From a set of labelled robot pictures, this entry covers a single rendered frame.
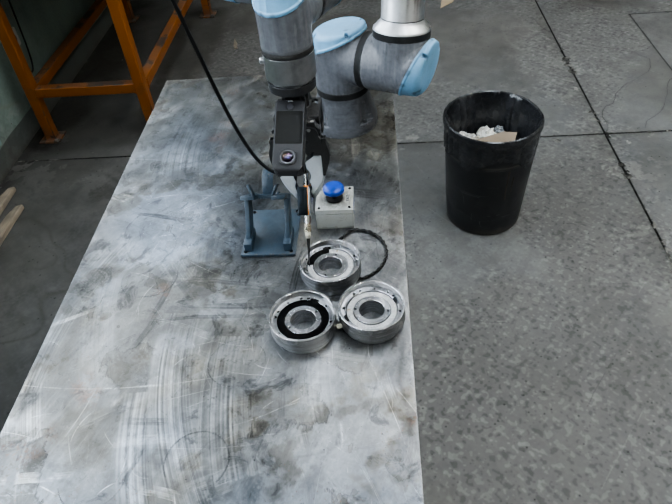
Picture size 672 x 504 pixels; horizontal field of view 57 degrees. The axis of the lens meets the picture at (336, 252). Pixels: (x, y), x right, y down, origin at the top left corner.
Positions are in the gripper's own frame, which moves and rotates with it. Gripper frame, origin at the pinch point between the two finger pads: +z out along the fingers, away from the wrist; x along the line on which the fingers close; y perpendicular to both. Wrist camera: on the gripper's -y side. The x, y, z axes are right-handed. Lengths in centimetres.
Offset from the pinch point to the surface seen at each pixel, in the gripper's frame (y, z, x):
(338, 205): 7.3, 8.7, -4.6
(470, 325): 48, 93, -39
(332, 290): -11.8, 11.1, -4.3
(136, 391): -29.9, 13.2, 24.4
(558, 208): 106, 93, -79
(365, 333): -22.0, 9.8, -10.0
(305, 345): -23.8, 10.2, -1.0
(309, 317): -16.8, 12.0, -0.8
